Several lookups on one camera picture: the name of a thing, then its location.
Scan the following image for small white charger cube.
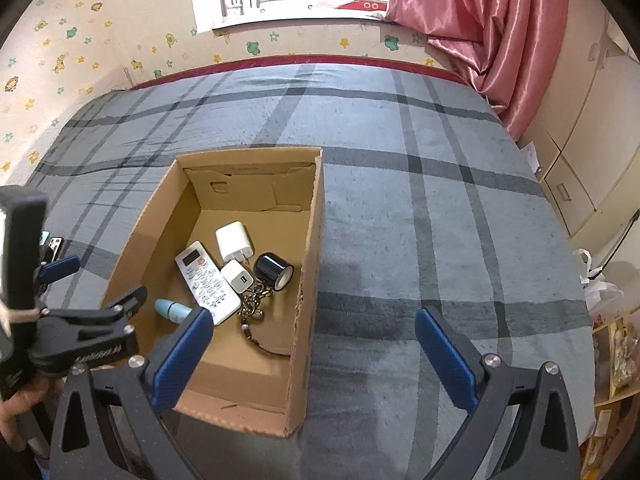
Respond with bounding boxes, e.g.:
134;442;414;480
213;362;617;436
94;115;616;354
220;259;255;293

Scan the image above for metal keychain with beads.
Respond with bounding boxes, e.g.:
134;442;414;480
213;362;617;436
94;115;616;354
239;282;293;361

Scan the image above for person's left hand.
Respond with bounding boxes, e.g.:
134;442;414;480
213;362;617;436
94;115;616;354
0;375;68;461

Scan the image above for white remote control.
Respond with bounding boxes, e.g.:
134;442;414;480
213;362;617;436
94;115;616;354
175;241;242;326

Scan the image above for pink satin curtain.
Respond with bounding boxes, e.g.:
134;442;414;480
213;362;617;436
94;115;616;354
387;0;573;141

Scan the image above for cardboard box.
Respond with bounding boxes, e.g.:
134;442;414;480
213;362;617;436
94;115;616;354
100;146;325;438

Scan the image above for wooden shelf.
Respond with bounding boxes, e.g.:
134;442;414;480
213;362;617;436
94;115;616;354
582;305;640;480

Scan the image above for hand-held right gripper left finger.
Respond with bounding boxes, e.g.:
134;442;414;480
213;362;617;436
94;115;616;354
47;305;215;480

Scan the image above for large white charger block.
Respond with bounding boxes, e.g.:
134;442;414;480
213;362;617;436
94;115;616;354
216;222;256;263

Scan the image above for white plastic bag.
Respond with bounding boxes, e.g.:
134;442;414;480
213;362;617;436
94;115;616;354
572;247;626;316

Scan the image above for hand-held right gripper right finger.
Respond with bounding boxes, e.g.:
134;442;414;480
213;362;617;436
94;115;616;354
415;306;581;480

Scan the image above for black tape roll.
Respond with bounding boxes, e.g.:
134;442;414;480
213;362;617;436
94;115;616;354
253;252;293;292

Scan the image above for light blue plastic tube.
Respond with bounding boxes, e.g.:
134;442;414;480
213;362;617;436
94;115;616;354
155;298;193;323

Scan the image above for beige wardrobe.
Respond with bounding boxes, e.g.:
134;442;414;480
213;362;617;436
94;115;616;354
517;0;640;261

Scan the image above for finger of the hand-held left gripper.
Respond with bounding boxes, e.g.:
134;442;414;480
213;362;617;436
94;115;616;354
32;255;82;291
37;285;149;333

